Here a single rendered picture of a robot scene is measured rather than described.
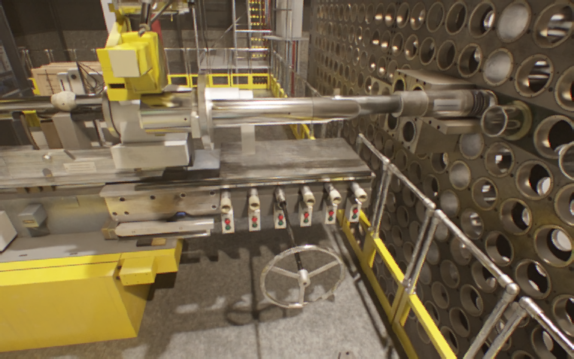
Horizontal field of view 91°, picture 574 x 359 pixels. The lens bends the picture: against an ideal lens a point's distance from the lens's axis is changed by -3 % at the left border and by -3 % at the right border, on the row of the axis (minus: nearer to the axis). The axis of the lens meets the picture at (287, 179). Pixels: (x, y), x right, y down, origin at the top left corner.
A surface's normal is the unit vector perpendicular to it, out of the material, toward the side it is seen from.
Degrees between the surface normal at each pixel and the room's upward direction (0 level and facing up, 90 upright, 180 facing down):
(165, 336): 0
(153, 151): 90
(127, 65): 90
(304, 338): 0
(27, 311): 90
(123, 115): 81
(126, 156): 90
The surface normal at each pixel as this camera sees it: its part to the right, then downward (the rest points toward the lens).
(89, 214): 0.17, 0.50
